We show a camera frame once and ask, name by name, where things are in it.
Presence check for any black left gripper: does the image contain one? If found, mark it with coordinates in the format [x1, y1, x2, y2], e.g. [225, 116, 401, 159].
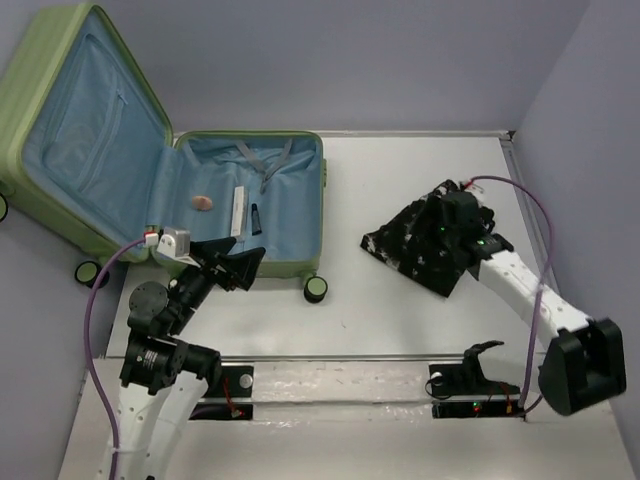
[169, 235, 266, 331]

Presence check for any small black tube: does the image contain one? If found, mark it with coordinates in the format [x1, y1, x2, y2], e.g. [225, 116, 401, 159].
[251, 203, 262, 236]

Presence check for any round pink powder puff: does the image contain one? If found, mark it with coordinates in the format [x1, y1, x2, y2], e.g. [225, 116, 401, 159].
[192, 195, 214, 211]

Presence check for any black white patterned garment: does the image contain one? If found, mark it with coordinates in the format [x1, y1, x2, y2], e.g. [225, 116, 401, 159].
[360, 180, 510, 297]

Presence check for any green hard-shell suitcase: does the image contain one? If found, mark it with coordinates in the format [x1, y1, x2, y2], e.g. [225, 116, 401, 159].
[1, 3, 327, 282]

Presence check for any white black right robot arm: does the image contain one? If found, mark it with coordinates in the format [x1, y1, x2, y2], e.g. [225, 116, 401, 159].
[426, 190, 627, 416]

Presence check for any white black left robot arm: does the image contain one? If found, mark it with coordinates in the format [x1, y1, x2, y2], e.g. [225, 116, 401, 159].
[96, 229, 266, 479]

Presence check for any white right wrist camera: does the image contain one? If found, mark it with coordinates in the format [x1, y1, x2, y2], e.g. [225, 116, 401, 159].
[461, 179, 484, 195]

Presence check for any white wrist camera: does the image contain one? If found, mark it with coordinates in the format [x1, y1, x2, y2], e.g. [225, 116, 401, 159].
[461, 179, 484, 195]
[144, 227, 198, 266]

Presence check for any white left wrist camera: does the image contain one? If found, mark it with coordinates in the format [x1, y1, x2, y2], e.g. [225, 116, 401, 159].
[144, 227, 198, 266]

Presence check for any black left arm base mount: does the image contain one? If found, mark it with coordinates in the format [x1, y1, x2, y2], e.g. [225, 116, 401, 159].
[190, 364, 254, 421]

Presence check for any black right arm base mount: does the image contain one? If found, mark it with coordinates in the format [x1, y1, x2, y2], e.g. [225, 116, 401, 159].
[424, 340, 526, 420]

